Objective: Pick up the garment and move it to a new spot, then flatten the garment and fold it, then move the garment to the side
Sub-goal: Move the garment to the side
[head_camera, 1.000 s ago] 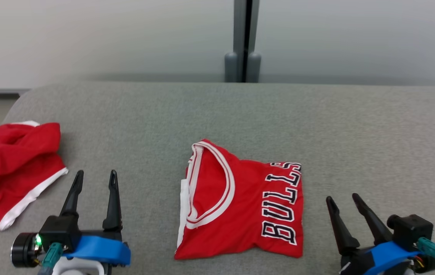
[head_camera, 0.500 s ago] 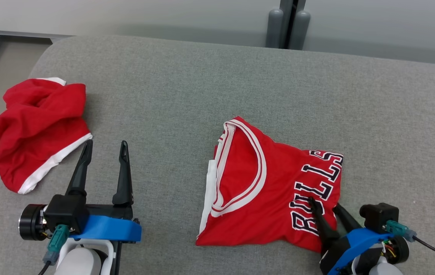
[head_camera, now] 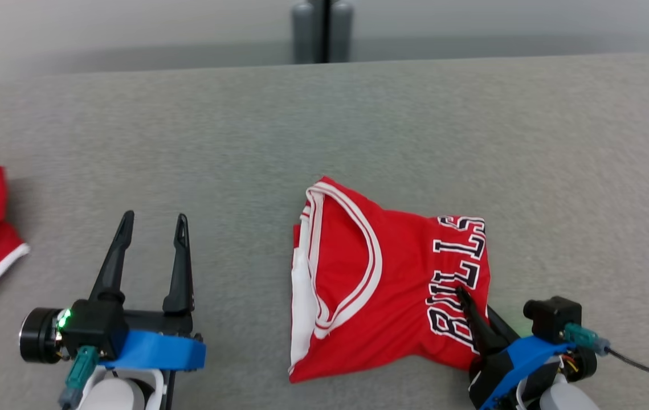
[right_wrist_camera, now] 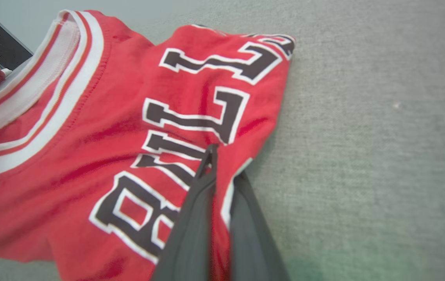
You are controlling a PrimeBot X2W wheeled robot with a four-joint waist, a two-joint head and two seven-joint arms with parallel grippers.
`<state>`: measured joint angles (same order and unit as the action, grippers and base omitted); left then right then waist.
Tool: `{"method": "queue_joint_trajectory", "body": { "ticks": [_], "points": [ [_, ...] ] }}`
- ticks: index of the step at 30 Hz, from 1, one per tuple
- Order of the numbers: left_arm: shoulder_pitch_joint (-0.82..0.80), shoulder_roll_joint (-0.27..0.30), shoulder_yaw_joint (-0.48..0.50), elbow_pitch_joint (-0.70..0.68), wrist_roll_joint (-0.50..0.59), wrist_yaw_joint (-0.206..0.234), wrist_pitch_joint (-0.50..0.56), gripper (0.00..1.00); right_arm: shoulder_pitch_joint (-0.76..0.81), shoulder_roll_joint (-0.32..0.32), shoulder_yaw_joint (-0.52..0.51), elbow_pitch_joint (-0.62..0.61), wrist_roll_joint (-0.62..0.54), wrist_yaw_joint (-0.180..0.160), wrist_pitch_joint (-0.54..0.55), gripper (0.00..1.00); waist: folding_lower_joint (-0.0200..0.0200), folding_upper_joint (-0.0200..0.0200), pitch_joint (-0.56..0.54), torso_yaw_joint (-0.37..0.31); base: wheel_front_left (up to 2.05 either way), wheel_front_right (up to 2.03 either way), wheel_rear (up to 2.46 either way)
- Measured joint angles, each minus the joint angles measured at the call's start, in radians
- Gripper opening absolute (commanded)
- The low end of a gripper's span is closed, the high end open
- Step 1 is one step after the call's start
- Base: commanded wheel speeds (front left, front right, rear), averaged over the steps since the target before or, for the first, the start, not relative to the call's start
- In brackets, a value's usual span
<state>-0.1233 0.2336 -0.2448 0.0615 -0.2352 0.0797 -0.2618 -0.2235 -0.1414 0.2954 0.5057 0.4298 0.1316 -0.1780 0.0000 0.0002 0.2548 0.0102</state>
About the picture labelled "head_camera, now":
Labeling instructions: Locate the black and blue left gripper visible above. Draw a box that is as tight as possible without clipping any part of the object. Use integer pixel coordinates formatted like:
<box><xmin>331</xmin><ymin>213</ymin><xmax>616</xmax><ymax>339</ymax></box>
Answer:
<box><xmin>19</xmin><ymin>211</ymin><xmax>207</xmax><ymax>372</ymax></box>

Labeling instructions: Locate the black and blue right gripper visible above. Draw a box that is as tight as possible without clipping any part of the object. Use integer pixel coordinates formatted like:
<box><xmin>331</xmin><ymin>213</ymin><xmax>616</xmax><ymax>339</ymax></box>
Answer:
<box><xmin>455</xmin><ymin>286</ymin><xmax>598</xmax><ymax>410</ymax></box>

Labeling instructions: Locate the red white basketball jersey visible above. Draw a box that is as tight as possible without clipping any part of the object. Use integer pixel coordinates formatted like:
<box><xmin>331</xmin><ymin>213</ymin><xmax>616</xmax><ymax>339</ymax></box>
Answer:
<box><xmin>289</xmin><ymin>175</ymin><xmax>491</xmax><ymax>383</ymax></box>

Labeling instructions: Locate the black cable with teal plug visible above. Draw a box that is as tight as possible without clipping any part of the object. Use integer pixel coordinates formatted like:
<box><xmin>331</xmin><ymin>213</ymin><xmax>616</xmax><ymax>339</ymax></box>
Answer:
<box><xmin>59</xmin><ymin>346</ymin><xmax>100</xmax><ymax>410</ymax></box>
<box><xmin>564</xmin><ymin>323</ymin><xmax>649</xmax><ymax>396</ymax></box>

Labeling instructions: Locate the grey partition post with round feet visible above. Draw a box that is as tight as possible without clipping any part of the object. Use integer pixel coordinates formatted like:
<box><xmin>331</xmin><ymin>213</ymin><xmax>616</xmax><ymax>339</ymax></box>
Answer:
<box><xmin>292</xmin><ymin>0</ymin><xmax>354</xmax><ymax>63</ymax></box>

